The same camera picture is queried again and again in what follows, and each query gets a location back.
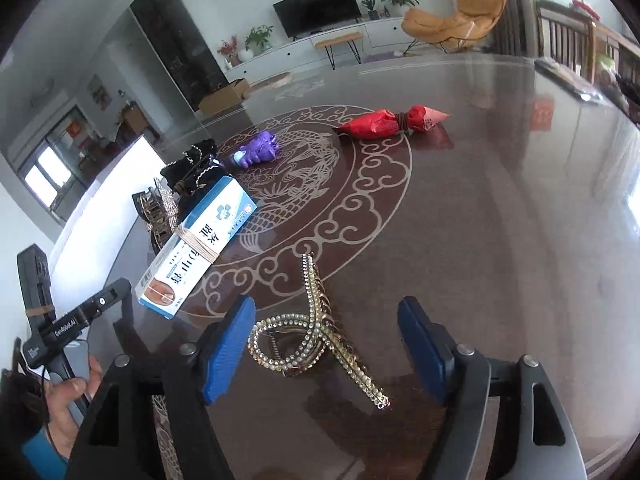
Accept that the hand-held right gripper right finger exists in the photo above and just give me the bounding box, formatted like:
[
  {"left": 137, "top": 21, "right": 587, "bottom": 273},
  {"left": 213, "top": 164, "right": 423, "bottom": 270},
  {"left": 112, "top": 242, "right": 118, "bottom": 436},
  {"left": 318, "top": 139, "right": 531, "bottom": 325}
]
[{"left": 397, "top": 296, "right": 588, "bottom": 480}]

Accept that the green plant in glass vase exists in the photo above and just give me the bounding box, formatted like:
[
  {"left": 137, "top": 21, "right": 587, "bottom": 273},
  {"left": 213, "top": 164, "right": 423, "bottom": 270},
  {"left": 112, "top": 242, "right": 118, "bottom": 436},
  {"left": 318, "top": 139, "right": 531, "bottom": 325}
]
[{"left": 244, "top": 24, "right": 275, "bottom": 57}]

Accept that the tan rubber band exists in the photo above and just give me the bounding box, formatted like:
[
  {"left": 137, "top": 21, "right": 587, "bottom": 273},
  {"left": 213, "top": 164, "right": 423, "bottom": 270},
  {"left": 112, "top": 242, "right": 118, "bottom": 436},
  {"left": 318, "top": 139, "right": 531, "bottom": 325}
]
[{"left": 175, "top": 226, "right": 221, "bottom": 264}]

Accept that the orange top bench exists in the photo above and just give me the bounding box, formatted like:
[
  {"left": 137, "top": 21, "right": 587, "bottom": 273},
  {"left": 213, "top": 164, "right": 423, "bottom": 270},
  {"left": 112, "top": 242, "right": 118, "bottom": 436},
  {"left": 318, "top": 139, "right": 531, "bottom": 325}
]
[{"left": 314, "top": 31, "right": 364, "bottom": 71}]

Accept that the wooden side cabinet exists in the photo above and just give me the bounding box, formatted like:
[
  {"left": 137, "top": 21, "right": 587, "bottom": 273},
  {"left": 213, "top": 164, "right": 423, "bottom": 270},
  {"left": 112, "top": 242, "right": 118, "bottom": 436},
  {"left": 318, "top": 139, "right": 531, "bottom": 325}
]
[{"left": 116, "top": 102, "right": 161, "bottom": 149}]

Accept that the dark display cabinet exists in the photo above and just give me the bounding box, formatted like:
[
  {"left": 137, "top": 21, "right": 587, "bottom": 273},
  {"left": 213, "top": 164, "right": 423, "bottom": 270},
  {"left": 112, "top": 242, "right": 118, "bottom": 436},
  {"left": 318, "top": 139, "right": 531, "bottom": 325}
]
[{"left": 129, "top": 0, "right": 230, "bottom": 121}]

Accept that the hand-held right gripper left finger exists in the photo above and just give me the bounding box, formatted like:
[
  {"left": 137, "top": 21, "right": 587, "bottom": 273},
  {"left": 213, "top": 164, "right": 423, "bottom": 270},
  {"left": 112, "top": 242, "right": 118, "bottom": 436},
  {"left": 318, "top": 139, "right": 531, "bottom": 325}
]
[{"left": 65, "top": 294, "right": 257, "bottom": 480}]

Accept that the person's left hand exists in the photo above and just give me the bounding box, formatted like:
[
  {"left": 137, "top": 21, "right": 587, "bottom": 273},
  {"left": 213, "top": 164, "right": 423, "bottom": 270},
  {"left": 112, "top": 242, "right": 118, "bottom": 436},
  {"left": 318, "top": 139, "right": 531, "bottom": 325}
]
[{"left": 42, "top": 354, "right": 104, "bottom": 461}]

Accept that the window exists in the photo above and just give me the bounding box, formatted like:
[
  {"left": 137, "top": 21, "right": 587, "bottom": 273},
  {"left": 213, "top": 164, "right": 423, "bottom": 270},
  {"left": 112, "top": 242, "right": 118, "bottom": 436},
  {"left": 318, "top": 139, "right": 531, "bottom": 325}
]
[{"left": 17, "top": 142, "right": 76, "bottom": 211}]

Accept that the brown cardboard box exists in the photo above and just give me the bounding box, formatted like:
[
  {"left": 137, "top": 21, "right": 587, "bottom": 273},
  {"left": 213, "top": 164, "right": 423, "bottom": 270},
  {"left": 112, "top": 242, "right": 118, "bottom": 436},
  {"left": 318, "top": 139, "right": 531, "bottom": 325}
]
[{"left": 197, "top": 78, "right": 252, "bottom": 116}]

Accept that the dark patterned wooden desktop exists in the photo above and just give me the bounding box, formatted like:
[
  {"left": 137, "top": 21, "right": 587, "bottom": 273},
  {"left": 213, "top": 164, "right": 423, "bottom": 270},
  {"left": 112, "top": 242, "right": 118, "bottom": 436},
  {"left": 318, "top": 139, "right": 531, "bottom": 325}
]
[{"left": 47, "top": 52, "right": 640, "bottom": 480}]

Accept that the white storage box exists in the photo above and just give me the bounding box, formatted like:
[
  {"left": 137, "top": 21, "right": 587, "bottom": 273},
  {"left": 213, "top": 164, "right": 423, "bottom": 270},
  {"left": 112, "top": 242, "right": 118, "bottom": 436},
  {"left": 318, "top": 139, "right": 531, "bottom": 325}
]
[{"left": 47, "top": 134, "right": 169, "bottom": 311}]

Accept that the gold rhinestone hair claw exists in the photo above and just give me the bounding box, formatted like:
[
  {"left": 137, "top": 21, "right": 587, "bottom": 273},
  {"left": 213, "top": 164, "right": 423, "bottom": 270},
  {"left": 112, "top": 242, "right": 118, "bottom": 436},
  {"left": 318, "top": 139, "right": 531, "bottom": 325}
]
[{"left": 248, "top": 253, "right": 391, "bottom": 411}]

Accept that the black velvet pouch white trim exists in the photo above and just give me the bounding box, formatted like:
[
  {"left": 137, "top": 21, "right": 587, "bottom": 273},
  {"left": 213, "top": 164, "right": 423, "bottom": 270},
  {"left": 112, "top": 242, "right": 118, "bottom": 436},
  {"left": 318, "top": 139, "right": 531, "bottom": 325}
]
[{"left": 160, "top": 139, "right": 226, "bottom": 199}]

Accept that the assorted desk clutter pile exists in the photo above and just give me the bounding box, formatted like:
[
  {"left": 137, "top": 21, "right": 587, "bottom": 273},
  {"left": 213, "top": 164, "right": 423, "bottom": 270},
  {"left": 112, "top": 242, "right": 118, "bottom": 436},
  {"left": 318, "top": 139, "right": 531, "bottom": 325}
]
[{"left": 595, "top": 57, "right": 640, "bottom": 127}]

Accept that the grey curtain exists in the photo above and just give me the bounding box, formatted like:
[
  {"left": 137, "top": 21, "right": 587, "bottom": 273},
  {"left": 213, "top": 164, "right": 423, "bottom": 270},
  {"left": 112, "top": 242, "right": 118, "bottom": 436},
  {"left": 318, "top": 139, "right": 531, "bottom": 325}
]
[{"left": 477, "top": 0, "right": 537, "bottom": 56}]

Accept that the black television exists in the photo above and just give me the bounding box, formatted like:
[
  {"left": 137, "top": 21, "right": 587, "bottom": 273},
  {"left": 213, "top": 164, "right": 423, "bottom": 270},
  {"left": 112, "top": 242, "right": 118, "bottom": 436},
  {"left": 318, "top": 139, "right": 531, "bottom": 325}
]
[{"left": 272, "top": 0, "right": 362, "bottom": 40}]

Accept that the red foil candy pouch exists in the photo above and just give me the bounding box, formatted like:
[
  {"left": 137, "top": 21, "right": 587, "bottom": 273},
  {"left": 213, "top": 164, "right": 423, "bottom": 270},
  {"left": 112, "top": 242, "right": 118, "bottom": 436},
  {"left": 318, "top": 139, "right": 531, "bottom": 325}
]
[{"left": 334, "top": 105, "right": 453, "bottom": 140}]

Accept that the blue white medicine box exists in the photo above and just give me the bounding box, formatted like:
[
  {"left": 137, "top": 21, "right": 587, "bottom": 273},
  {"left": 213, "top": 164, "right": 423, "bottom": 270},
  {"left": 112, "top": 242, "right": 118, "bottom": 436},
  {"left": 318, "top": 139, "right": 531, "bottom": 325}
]
[{"left": 137, "top": 175, "right": 259, "bottom": 321}]

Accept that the red flower bouquet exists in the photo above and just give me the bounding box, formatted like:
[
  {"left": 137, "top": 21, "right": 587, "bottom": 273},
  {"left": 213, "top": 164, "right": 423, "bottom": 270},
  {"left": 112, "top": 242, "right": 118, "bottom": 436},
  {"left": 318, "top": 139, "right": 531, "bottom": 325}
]
[{"left": 216, "top": 35, "right": 241, "bottom": 68}]

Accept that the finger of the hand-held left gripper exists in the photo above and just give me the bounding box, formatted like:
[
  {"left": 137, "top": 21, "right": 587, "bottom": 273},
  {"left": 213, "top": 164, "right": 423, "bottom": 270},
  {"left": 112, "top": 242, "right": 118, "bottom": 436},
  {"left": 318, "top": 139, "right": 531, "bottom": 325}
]
[{"left": 79, "top": 279, "right": 134, "bottom": 320}]

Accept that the purple plastic toy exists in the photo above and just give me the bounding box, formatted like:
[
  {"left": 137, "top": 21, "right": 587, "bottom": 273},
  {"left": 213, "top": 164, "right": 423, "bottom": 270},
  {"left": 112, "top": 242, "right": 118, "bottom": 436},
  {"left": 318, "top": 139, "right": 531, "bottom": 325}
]
[{"left": 230, "top": 130, "right": 280, "bottom": 170}]

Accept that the black remote control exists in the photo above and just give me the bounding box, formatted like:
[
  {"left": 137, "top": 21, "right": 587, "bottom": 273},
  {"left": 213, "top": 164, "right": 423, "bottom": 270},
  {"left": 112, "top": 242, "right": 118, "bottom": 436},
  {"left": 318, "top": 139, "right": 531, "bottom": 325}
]
[{"left": 534, "top": 59, "right": 609, "bottom": 104}]

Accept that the silver rhinestone hair claw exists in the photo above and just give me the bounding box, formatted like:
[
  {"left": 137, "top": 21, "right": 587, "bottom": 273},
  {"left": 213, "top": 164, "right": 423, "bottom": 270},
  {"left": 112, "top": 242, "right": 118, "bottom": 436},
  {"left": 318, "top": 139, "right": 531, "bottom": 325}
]
[{"left": 131, "top": 185, "right": 184, "bottom": 254}]

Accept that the round woven cushion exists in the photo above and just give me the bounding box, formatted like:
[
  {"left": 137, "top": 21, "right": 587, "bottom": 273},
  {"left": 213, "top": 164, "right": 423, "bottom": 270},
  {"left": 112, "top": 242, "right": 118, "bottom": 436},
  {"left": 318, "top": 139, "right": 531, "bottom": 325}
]
[{"left": 250, "top": 72, "right": 293, "bottom": 92}]

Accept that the wooden chair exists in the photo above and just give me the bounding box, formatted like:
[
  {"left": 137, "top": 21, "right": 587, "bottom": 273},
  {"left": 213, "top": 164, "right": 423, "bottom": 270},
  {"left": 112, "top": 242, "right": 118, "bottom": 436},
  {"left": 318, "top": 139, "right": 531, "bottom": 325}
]
[{"left": 534, "top": 0, "right": 596, "bottom": 83}]

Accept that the white television cabinet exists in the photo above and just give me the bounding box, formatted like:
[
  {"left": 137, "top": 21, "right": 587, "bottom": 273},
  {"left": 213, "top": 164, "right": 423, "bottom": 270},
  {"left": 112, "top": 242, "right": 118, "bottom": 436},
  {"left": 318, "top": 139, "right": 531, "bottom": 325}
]
[{"left": 224, "top": 15, "right": 416, "bottom": 84}]

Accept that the framed wall picture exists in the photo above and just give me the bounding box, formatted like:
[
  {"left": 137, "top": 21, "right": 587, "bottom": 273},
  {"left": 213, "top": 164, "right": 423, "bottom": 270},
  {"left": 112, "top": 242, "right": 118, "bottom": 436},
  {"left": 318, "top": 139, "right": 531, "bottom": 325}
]
[{"left": 87, "top": 74, "right": 112, "bottom": 111}]

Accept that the orange lounge chair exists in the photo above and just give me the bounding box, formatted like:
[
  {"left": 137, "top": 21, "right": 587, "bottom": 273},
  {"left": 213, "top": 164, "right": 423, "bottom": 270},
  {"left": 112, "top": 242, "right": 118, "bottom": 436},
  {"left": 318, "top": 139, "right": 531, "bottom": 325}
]
[{"left": 401, "top": 0, "right": 507, "bottom": 56}]

